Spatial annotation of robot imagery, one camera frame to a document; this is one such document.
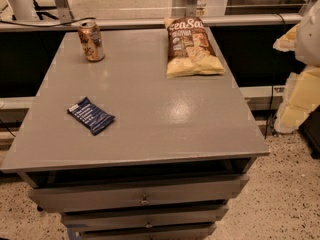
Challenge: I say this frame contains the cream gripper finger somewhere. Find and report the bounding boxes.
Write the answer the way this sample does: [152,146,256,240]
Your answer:
[274,66,320,134]
[273,24,298,52]

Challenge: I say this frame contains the orange soda can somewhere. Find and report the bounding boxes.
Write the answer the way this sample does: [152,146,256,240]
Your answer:
[78,19,105,62]

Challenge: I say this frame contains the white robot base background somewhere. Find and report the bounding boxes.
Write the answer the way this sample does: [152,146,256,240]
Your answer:
[7,0,38,21]

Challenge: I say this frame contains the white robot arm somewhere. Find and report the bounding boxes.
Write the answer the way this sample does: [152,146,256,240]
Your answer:
[273,0,320,134]

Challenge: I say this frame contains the brown yellow chip bag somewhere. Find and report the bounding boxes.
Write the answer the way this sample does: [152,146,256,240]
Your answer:
[164,17,225,78]

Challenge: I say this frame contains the grey drawer cabinet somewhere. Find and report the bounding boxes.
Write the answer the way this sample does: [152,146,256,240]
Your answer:
[0,27,271,240]

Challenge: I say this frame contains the bottom grey drawer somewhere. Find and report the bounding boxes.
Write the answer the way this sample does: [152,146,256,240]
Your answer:
[68,223,216,240]

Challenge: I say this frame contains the grey drawer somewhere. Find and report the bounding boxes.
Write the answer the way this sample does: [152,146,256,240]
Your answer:
[68,223,216,240]
[29,174,249,212]
[62,203,228,232]

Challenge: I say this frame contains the blue snack bar wrapper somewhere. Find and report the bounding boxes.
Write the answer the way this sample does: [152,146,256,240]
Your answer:
[67,97,115,136]

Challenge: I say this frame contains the top grey drawer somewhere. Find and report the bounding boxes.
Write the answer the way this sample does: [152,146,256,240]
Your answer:
[29,174,249,212]

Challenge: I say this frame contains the middle grey drawer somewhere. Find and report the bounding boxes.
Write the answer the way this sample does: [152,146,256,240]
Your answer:
[62,203,228,232]

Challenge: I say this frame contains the grey metal rail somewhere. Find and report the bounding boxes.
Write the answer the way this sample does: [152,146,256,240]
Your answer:
[0,13,302,32]

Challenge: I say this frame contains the black cable on rail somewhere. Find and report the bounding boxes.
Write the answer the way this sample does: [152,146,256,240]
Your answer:
[0,16,98,28]

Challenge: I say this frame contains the grey metal frame post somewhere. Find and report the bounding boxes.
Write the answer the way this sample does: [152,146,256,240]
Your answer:
[54,0,74,23]

